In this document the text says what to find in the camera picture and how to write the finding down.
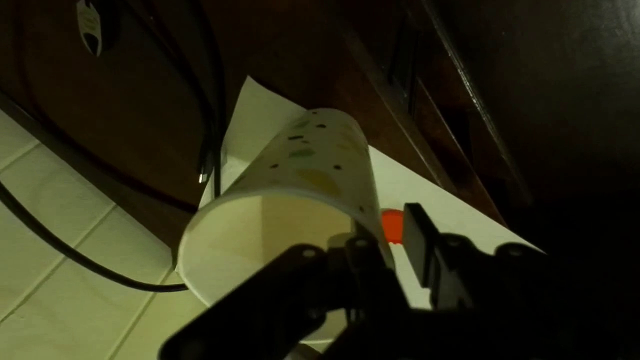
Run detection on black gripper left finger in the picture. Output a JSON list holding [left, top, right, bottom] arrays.
[[156, 232, 409, 360]]

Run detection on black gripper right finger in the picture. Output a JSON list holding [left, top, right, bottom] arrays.
[[400, 202, 556, 360]]

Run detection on white speckled paper coffee cup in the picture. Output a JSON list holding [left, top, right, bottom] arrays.
[[174, 106, 397, 345]]

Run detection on white paper sheet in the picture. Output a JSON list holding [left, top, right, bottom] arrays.
[[197, 74, 546, 355]]

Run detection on small red cap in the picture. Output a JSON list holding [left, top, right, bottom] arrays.
[[380, 208, 407, 243]]

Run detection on black power cable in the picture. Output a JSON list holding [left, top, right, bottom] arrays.
[[0, 0, 228, 295]]

